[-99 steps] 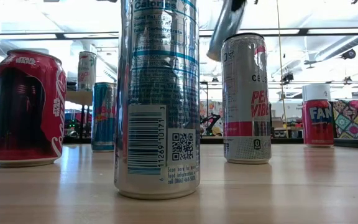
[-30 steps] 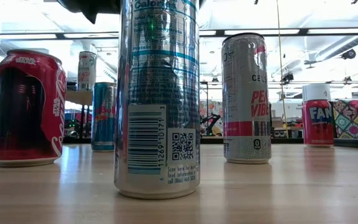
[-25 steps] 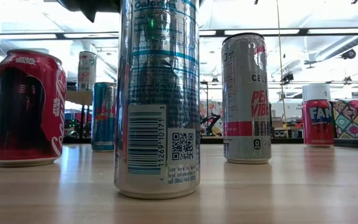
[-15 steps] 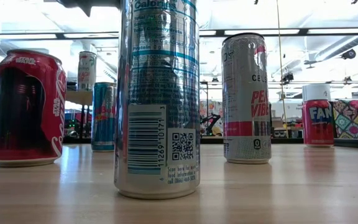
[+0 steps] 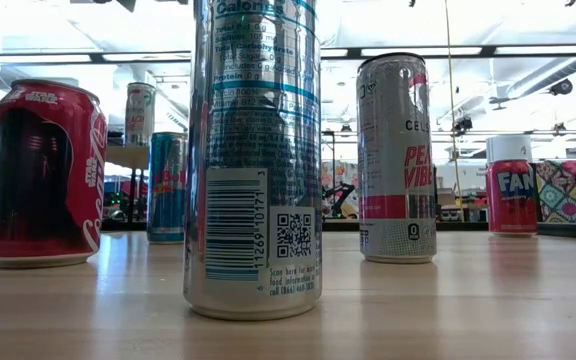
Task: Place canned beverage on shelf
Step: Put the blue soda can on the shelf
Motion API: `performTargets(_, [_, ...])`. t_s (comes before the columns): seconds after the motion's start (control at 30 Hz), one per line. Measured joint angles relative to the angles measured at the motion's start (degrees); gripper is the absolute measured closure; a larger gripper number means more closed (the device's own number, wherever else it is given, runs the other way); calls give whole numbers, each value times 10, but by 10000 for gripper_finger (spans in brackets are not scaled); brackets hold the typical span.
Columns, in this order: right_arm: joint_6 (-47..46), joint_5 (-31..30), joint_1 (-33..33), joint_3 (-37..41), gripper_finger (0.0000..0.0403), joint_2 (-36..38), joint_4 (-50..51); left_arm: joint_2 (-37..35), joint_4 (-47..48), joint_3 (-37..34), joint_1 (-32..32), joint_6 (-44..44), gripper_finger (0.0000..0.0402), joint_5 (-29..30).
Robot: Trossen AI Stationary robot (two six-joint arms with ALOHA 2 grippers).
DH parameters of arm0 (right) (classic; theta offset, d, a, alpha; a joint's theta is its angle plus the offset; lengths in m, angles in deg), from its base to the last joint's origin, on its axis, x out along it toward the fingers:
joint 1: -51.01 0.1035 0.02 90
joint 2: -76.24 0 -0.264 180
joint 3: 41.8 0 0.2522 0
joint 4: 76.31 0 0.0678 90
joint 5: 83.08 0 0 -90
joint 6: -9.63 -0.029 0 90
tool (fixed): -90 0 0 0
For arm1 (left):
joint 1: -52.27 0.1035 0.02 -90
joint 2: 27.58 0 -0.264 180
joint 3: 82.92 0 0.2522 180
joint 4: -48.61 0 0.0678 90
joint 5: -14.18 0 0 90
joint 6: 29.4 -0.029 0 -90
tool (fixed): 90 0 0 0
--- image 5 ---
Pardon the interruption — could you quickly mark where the Star Wars Coca-Cola can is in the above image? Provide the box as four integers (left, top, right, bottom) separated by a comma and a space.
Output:
0, 78, 109, 271

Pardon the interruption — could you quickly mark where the silver ventilation duct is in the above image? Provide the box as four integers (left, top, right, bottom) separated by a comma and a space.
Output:
505, 54, 576, 99

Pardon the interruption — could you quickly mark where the white cylindrical object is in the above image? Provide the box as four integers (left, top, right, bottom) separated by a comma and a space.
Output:
485, 133, 534, 164

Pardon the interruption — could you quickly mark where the black ceiling light track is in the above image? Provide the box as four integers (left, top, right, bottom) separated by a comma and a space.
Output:
0, 43, 576, 66

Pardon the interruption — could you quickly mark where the blue Red Bull can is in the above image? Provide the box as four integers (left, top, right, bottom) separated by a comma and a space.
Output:
146, 131, 189, 246

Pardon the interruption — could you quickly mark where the red Fanta can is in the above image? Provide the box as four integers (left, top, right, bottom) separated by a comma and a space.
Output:
485, 158, 539, 237

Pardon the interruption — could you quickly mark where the black hanging ceiling device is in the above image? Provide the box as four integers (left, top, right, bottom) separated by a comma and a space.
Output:
548, 78, 575, 97

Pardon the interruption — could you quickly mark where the black aluminium table frame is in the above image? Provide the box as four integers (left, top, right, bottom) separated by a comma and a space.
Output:
0, 218, 576, 242

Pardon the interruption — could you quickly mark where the white slim energy drink can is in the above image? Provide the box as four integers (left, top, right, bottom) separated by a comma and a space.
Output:
125, 82, 157, 148

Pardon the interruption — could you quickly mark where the wooden shelf with black legs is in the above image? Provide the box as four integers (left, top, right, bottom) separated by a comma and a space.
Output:
103, 145, 152, 226

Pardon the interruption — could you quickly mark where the colourful patchwork panel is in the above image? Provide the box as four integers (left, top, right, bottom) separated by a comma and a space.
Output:
532, 158, 576, 225

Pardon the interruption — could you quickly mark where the Celsius Peach Vibe can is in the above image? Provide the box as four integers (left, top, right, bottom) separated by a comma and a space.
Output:
355, 52, 438, 265

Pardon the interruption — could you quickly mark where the silver Red Bull can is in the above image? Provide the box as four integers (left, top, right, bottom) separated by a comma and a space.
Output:
182, 0, 324, 323

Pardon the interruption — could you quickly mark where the colourful cartoon poster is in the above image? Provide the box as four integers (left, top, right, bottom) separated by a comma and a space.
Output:
321, 159, 360, 221

